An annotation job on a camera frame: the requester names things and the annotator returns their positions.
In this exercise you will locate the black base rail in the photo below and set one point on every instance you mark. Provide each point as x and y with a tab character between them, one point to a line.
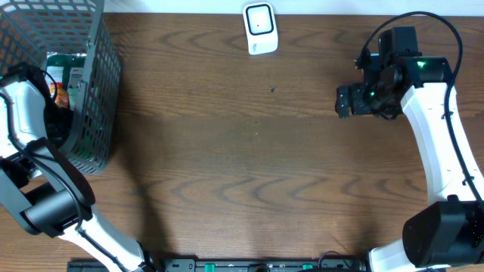
328	264

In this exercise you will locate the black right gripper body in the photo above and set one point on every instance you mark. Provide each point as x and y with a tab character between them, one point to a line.
367	99

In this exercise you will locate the white black barcode scanner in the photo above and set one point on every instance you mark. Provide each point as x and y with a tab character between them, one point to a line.
261	28

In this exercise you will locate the white green flat package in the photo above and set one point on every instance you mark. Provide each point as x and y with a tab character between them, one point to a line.
68	69

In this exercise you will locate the orange snack packet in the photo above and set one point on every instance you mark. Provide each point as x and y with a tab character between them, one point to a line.
59	94

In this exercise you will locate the grey plastic mesh basket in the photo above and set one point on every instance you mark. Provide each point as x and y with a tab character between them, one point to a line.
30	30

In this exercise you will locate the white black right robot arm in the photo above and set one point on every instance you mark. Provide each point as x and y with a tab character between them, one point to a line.
398	79

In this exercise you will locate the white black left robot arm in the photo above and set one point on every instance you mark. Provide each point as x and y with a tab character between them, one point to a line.
40	188

